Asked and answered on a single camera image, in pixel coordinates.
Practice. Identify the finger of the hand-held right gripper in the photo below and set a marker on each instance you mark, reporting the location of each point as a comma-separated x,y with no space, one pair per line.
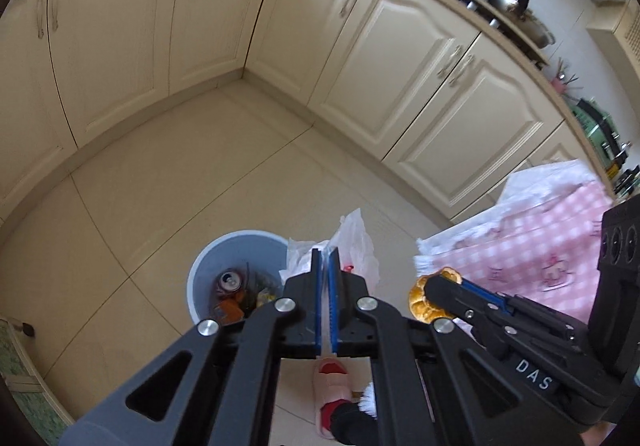
450,298
545,318

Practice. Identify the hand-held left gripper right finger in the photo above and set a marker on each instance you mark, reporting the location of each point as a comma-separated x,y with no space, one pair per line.
335,306

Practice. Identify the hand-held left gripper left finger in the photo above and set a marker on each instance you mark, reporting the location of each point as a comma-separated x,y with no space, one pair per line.
318,306

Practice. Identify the clear plastic bag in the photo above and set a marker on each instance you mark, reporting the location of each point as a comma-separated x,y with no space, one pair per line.
357,246

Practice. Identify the crushed red drink can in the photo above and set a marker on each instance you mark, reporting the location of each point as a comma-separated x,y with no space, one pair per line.
230,282

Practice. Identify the pale blue trash bin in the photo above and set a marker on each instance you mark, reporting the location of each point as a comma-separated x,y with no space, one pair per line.
200,276

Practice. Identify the pink checked tablecloth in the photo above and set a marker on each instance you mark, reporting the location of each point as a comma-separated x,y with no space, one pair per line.
530,246

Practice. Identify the pink plush slipper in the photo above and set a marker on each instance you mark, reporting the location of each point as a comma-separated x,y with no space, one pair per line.
327,388

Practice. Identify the white fringed cloth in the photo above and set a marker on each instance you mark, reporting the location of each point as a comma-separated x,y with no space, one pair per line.
540,181

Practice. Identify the green electric cooker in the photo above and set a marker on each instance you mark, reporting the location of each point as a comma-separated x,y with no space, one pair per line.
597,124

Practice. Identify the pink utensil holder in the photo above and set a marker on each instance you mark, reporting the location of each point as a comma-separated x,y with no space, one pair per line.
562,81

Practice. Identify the cream kitchen base cabinet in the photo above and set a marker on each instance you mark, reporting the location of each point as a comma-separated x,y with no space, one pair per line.
350,51

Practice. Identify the black gas stove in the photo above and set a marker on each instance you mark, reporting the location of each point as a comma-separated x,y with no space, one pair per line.
500,34

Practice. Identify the steel wok with lid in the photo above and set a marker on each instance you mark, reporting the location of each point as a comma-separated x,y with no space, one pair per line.
525,19

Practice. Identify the green patterned floor mat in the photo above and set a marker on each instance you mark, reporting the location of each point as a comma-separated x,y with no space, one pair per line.
30,401

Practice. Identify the cream lattice wall cabinet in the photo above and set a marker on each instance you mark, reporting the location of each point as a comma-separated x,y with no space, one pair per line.
620,36

